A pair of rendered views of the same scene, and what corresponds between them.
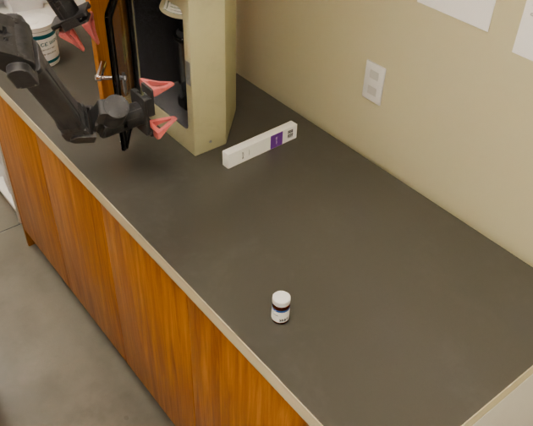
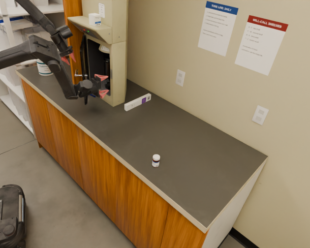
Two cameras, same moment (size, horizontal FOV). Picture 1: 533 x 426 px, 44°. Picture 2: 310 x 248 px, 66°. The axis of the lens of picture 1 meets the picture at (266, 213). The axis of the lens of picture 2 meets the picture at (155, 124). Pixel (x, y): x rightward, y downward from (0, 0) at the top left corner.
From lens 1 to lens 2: 0.21 m
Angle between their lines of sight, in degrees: 9
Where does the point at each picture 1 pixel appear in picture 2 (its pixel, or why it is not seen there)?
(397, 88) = (189, 79)
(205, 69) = (117, 72)
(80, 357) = (64, 190)
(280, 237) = (150, 135)
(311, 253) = (163, 140)
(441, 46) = (206, 63)
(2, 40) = (46, 50)
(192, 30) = (113, 56)
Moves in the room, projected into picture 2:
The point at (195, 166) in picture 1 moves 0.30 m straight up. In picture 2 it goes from (113, 110) to (113, 72)
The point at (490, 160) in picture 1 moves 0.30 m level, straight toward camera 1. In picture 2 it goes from (226, 104) to (224, 129)
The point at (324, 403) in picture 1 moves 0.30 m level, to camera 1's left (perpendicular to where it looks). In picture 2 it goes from (177, 196) to (116, 199)
